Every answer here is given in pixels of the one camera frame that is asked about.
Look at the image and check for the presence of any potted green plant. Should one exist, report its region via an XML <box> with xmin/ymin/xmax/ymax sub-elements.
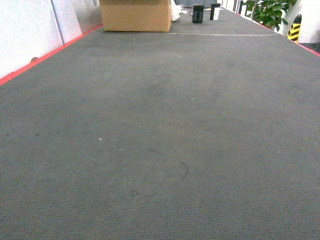
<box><xmin>244</xmin><ymin>0</ymin><xmax>297</xmax><ymax>31</ymax></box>

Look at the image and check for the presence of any large cardboard box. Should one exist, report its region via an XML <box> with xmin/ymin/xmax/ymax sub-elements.
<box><xmin>99</xmin><ymin>0</ymin><xmax>172</xmax><ymax>32</ymax></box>

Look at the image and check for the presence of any black box on table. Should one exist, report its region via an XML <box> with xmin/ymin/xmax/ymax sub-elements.
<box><xmin>192</xmin><ymin>4</ymin><xmax>204</xmax><ymax>24</ymax></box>

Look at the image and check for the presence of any black white box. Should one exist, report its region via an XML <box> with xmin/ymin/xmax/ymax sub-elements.
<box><xmin>210</xmin><ymin>3</ymin><xmax>221</xmax><ymax>21</ymax></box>

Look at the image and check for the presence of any yellow black traffic cone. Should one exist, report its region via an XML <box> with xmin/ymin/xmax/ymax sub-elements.
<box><xmin>286</xmin><ymin>14</ymin><xmax>302</xmax><ymax>43</ymax></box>

